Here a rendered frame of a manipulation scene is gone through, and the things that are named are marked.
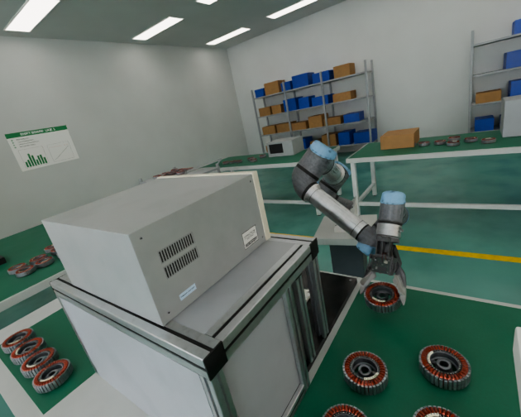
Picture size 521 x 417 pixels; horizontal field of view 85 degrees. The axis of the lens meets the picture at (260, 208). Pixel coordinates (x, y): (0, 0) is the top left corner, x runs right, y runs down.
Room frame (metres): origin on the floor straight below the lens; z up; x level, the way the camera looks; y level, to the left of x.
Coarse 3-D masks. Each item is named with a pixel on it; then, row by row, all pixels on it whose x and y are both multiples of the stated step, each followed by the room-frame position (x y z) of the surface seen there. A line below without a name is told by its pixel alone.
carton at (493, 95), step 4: (480, 92) 5.49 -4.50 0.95; (484, 92) 5.36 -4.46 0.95; (488, 92) 5.20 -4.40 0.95; (492, 92) 5.16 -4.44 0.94; (496, 92) 5.12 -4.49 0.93; (500, 92) 5.09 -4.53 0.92; (476, 96) 5.30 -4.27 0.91; (480, 96) 5.26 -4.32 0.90; (484, 96) 5.23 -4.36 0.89; (488, 96) 5.19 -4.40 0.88; (492, 96) 5.16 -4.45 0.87; (496, 96) 5.12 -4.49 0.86; (500, 96) 5.09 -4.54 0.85; (476, 100) 5.30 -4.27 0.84; (480, 100) 5.26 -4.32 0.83; (484, 100) 5.23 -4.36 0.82; (488, 100) 5.19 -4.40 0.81; (492, 100) 5.16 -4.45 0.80; (496, 100) 5.12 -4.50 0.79
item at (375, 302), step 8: (368, 288) 0.81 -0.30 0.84; (376, 288) 0.80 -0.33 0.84; (384, 288) 0.80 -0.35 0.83; (392, 288) 0.78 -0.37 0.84; (368, 296) 0.77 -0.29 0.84; (376, 296) 0.78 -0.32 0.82; (384, 296) 0.78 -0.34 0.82; (392, 296) 0.75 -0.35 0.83; (368, 304) 0.76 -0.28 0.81; (376, 304) 0.73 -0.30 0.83; (384, 304) 0.73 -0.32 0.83; (392, 304) 0.72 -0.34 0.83; (400, 304) 0.73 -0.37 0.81; (384, 312) 0.72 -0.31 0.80
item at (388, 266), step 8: (384, 240) 0.79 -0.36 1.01; (392, 240) 0.80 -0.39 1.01; (376, 248) 0.80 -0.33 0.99; (384, 248) 0.80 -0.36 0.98; (392, 248) 0.81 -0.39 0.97; (376, 256) 0.79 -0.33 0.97; (384, 256) 0.77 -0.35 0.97; (392, 256) 0.80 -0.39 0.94; (368, 264) 0.79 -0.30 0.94; (376, 264) 0.77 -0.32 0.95; (384, 264) 0.76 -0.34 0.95; (392, 264) 0.77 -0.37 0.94; (384, 272) 0.75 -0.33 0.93; (392, 272) 0.75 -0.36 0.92
